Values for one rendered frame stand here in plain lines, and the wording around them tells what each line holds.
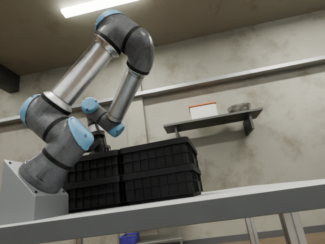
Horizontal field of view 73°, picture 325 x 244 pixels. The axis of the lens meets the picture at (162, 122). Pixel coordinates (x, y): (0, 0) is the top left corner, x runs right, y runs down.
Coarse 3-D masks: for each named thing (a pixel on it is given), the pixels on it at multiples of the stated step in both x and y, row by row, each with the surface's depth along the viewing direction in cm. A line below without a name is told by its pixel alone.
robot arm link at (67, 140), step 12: (60, 120) 75; (72, 120) 74; (48, 132) 73; (60, 132) 73; (72, 132) 72; (84, 132) 74; (48, 144) 73; (60, 144) 72; (72, 144) 72; (84, 144) 75; (60, 156) 72; (72, 156) 74
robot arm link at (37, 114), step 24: (96, 24) 80; (120, 24) 77; (96, 48) 78; (120, 48) 80; (72, 72) 77; (96, 72) 81; (48, 96) 75; (72, 96) 78; (24, 120) 75; (48, 120) 74
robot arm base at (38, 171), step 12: (36, 156) 73; (48, 156) 71; (24, 168) 70; (36, 168) 70; (48, 168) 71; (60, 168) 73; (36, 180) 69; (48, 180) 70; (60, 180) 74; (48, 192) 71
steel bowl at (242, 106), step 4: (236, 104) 311; (240, 104) 309; (244, 104) 309; (248, 104) 311; (228, 108) 322; (232, 108) 315; (236, 108) 311; (240, 108) 310; (244, 108) 310; (248, 108) 312; (228, 112) 328
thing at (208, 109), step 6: (210, 102) 318; (192, 108) 320; (198, 108) 319; (204, 108) 317; (210, 108) 316; (216, 108) 315; (192, 114) 317; (198, 114) 316; (204, 114) 315; (210, 114) 313; (216, 114) 312
